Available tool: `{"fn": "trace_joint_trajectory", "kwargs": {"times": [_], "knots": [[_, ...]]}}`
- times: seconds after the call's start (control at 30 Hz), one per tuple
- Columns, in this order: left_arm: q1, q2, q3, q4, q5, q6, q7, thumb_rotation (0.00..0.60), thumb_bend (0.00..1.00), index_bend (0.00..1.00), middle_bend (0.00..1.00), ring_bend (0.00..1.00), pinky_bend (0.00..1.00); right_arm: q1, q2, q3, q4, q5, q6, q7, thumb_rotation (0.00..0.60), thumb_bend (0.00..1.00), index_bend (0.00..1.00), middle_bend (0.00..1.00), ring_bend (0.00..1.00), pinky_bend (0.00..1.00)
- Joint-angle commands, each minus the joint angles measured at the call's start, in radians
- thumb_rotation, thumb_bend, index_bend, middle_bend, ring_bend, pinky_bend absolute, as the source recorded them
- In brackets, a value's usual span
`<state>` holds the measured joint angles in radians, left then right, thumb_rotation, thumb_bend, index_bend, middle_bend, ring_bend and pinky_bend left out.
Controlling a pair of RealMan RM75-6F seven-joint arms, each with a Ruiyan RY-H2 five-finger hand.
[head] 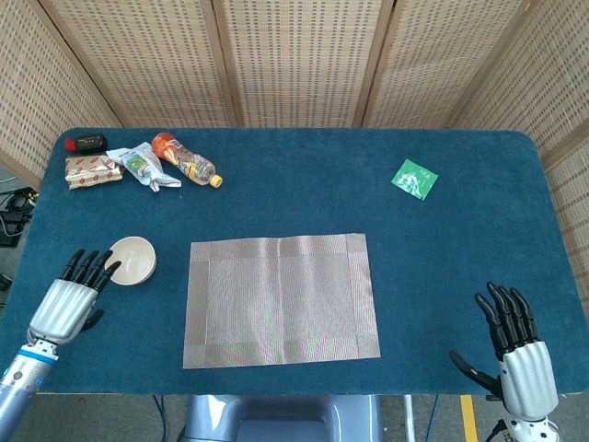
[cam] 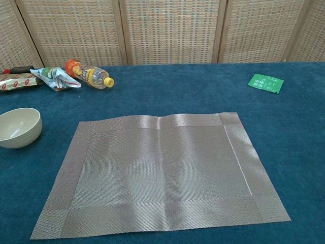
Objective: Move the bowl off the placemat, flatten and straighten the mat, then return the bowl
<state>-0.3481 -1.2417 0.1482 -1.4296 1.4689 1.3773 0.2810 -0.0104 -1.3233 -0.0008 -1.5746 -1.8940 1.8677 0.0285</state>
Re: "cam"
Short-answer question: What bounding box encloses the woven beige placemat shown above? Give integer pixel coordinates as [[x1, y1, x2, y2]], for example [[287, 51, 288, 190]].
[[29, 111, 291, 241]]

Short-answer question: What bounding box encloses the beige bowl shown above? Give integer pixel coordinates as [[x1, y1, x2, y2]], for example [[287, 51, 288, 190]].
[[0, 107, 43, 149]]

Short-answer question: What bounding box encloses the plastic bottle with yellow cap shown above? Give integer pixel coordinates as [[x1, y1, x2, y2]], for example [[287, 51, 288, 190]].
[[64, 58, 115, 90]]

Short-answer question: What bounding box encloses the woven bamboo screen panel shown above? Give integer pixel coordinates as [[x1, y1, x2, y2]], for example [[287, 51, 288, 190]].
[[118, 0, 228, 66], [286, 0, 325, 63], [217, 0, 311, 64], [15, 0, 128, 67], [0, 0, 44, 73]]

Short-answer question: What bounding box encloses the green sachet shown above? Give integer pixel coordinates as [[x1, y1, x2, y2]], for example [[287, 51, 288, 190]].
[[247, 73, 284, 94]]

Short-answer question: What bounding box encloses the crumpled white green snack bag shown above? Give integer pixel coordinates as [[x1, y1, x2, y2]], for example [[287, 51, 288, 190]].
[[29, 67, 82, 92]]

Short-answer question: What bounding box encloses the gold foil packet red print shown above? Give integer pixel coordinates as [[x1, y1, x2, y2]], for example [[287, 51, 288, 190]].
[[0, 72, 43, 94]]

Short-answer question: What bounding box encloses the black box with red end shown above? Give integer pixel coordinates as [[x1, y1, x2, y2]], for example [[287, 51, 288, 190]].
[[1, 66, 35, 75]]

